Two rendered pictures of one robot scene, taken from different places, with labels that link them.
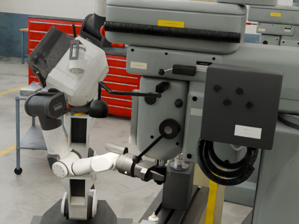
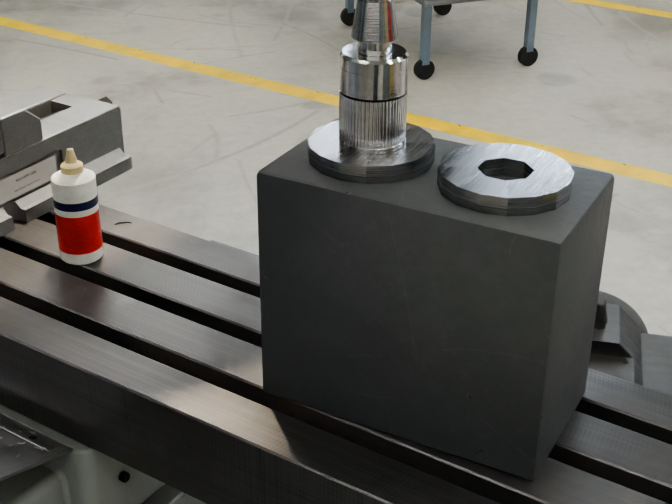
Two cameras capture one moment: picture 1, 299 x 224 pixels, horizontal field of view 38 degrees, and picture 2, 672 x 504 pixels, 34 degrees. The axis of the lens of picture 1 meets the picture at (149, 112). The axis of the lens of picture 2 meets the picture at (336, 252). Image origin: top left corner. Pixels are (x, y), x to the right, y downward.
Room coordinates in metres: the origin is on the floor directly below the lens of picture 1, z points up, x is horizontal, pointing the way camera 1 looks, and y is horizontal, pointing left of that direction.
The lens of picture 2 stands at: (2.12, -0.85, 1.44)
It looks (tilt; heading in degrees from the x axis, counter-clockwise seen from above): 28 degrees down; 107
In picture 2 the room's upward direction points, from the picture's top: straight up
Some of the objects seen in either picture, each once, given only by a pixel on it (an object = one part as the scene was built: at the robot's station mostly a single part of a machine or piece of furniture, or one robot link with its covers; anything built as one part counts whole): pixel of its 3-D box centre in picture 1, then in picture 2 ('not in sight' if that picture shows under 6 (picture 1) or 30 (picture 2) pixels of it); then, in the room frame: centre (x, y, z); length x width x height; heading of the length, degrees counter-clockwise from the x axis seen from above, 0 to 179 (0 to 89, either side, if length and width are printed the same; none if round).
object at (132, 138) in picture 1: (136, 117); not in sight; (1.62, 0.05, 1.44); 0.04 x 0.04 x 0.21; 73
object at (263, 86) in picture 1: (240, 106); not in sight; (1.18, -0.25, 1.62); 0.20 x 0.09 x 0.21; 73
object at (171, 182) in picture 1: (179, 180); (430, 280); (1.98, -0.17, 1.04); 0.22 x 0.12 x 0.20; 169
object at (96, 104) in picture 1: (98, 107); not in sight; (1.58, 0.19, 1.48); 0.07 x 0.07 x 0.06
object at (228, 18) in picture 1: (175, 23); not in sight; (1.58, -0.07, 1.81); 0.47 x 0.26 x 0.16; 73
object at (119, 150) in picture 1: (119, 157); not in sight; (1.70, 0.11, 1.24); 0.11 x 0.11 x 0.11; 58
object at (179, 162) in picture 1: (179, 159); (373, 103); (1.93, -0.16, 1.17); 0.05 x 0.05 x 0.06
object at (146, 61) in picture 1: (180, 60); not in sight; (1.57, -0.10, 1.68); 0.34 x 0.24 x 0.10; 73
